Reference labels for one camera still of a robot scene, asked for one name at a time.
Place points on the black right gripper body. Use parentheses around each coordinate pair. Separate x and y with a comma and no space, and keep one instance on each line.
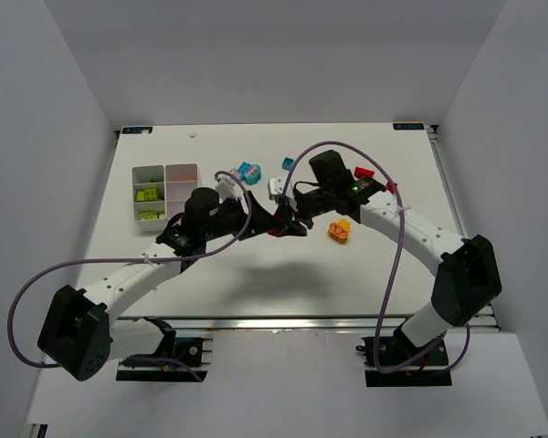
(299,205)

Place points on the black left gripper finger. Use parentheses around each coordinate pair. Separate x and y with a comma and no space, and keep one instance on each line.
(261,229)
(259,215)

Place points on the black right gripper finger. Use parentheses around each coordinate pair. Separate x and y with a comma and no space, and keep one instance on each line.
(289,216)
(291,229)

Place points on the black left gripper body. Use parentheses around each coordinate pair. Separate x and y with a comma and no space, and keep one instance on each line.
(249,213)

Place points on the yellow orange flower lego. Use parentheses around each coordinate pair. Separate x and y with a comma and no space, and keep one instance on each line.
(339,231)

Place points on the pale lime lego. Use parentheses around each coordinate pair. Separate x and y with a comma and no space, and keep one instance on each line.
(148,216)

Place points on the lime rounded lego brick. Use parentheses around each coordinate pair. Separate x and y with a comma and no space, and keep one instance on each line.
(148,194)

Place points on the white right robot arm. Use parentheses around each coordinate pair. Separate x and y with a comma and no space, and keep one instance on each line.
(465,269)

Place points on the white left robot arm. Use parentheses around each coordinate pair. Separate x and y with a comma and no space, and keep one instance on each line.
(84,329)

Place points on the teal printed round lego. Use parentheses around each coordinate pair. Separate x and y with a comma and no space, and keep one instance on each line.
(252,174)

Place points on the blue long lego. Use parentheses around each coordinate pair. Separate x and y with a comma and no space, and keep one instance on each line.
(243,169)

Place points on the teal small lego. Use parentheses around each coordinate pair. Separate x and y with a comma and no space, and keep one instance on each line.
(287,164)

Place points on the white compartment container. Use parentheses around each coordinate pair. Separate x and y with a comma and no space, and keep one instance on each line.
(179,180)

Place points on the blue label right corner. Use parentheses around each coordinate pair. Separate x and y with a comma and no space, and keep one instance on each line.
(408,126)

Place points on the blue label corner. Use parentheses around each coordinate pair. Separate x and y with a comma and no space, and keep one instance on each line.
(136,130)
(408,126)

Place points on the blue label left corner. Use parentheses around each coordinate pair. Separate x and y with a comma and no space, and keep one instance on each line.
(136,130)

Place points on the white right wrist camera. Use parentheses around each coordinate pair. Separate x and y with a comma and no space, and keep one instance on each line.
(275,190)

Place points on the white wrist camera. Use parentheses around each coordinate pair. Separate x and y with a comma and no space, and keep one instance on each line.
(226,184)
(275,190)

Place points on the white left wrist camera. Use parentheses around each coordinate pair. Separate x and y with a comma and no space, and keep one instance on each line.
(226,184)

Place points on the aluminium table front rail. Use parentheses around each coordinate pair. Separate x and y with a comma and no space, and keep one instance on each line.
(484,320)

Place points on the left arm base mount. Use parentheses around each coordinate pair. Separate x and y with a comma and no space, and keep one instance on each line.
(177,358)

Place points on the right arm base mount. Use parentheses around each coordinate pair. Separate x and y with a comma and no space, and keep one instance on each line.
(429,371)

